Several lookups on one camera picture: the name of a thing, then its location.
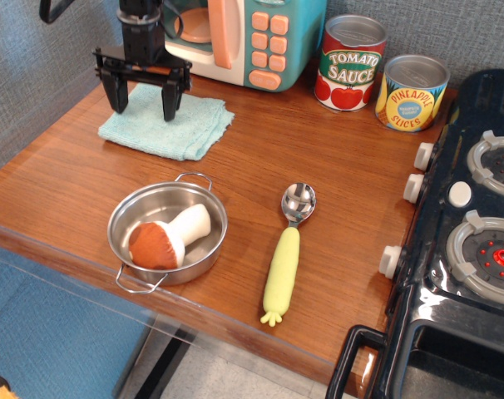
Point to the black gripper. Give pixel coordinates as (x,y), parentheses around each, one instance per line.
(142,57)

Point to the light blue cloth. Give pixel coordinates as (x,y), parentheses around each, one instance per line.
(197,126)

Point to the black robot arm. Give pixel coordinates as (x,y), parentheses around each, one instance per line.
(143,13)

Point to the teal toy microwave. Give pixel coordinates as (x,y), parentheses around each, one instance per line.
(264,45)

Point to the small steel pan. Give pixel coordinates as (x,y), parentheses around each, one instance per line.
(163,202)

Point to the plush brown mushroom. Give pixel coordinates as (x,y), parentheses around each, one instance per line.
(161,246)

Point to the tomato sauce can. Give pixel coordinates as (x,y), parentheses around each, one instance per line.
(352,51)

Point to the pineapple slices can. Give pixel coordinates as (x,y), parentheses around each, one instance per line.
(411,92)

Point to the black toy stove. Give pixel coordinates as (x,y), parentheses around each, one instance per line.
(445,331)

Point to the spoon with yellow handle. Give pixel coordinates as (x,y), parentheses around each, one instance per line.
(297,204)

